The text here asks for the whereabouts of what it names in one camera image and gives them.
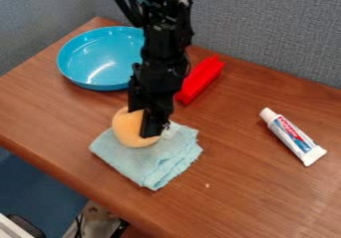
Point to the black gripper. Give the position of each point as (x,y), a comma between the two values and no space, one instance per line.
(156,81)

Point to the blue plate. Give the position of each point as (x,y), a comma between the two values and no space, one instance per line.
(97,59)

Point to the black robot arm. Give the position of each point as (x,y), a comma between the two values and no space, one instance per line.
(165,21)

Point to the red plastic block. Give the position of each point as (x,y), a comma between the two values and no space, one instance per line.
(200,78)

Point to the light blue folded cloth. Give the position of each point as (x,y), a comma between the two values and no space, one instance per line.
(151,166)

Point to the white toothpaste tube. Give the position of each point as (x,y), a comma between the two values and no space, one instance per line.
(294,137)

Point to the yellow orange foam ball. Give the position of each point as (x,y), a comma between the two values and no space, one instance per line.
(126,126)

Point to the grey object under table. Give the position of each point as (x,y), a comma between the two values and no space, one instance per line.
(97,222)

